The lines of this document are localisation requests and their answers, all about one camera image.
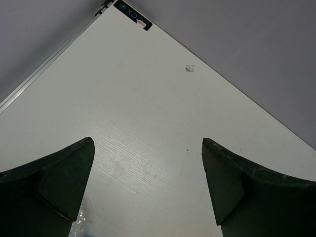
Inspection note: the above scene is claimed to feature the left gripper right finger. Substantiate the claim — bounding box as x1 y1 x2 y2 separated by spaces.
202 138 316 237

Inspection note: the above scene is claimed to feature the clear bottle blue label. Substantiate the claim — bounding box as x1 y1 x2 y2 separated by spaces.
69 196 95 237

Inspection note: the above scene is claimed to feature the small tape scrap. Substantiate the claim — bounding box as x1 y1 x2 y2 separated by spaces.
185 65 195 72

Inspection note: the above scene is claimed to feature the black corner sticker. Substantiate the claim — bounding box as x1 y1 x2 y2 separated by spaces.
114 0 153 31

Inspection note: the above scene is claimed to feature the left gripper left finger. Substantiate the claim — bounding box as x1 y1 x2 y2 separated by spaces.
0 137 95 237

